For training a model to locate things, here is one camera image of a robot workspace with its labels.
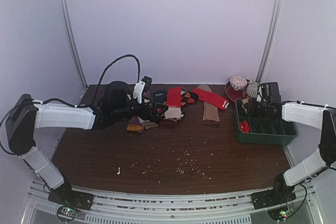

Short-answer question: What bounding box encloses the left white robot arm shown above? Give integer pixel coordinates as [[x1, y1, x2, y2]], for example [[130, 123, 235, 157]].
[[1, 76, 168, 205]]

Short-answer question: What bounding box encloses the left aluminium frame post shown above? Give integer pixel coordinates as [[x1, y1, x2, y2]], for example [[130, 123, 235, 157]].
[[60, 0, 88, 89]]

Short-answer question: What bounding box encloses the orange brown argyle sock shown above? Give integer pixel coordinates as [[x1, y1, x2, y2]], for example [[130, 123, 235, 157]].
[[157, 90, 198, 120]]

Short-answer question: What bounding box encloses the dark blue sock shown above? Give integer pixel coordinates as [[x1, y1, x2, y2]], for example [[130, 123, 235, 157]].
[[152, 90, 167, 104]]

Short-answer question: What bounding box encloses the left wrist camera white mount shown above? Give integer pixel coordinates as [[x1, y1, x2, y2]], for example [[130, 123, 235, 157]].
[[132, 81, 145, 104]]

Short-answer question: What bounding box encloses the grey striped cup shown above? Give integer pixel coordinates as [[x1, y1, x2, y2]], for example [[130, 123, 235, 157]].
[[246, 81, 260, 99]]

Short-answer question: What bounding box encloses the green divided organizer tray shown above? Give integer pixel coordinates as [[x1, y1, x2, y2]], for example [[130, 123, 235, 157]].
[[234, 99, 298, 146]]

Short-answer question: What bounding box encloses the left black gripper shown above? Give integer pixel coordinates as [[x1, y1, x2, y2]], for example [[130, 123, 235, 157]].
[[113, 95, 169, 122]]

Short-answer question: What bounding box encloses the aluminium frame post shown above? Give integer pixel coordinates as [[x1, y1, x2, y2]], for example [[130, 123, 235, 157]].
[[256, 0, 284, 83], [60, 0, 88, 89]]

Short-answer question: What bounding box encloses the red sock white cuff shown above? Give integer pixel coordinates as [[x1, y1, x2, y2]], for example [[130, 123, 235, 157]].
[[192, 88, 229, 111]]

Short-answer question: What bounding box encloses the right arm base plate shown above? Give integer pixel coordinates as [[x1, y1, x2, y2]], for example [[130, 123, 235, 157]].
[[251, 189, 297, 210]]

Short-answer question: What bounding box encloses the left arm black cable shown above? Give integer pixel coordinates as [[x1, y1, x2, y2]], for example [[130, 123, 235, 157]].
[[93, 54, 142, 106]]

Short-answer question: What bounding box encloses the red round plate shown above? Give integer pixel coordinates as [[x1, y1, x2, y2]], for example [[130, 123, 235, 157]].
[[225, 79, 261, 102]]

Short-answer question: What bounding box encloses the red white zigzag sock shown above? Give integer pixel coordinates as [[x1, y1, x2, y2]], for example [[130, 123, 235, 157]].
[[164, 87, 182, 120]]

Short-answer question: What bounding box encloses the white red patterned bowl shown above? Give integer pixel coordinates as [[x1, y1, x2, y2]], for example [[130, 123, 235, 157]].
[[229, 76, 248, 91]]

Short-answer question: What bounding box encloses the brown beige argyle sock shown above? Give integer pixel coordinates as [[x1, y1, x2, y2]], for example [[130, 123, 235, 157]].
[[241, 98, 250, 114]]

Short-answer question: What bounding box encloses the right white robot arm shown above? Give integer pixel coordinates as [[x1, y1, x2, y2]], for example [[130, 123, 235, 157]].
[[235, 82, 335, 204]]

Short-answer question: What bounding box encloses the red snowflake sock pair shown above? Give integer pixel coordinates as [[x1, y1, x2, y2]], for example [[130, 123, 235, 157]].
[[239, 120, 250, 133]]

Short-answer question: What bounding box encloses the tan brown sock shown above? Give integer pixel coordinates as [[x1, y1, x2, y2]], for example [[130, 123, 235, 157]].
[[201, 99, 220, 127]]

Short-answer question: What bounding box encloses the white brown block sock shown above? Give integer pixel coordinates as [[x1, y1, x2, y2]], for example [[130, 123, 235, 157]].
[[139, 118, 158, 130]]

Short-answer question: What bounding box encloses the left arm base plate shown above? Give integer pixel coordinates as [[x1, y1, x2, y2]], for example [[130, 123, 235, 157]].
[[48, 190, 93, 210]]

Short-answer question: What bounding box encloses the purple orange striped sock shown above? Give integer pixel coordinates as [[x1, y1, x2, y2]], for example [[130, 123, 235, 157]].
[[127, 116, 144, 133]]

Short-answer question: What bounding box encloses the right aluminium frame post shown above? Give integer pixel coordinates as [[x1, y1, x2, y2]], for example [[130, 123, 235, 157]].
[[256, 0, 284, 83]]

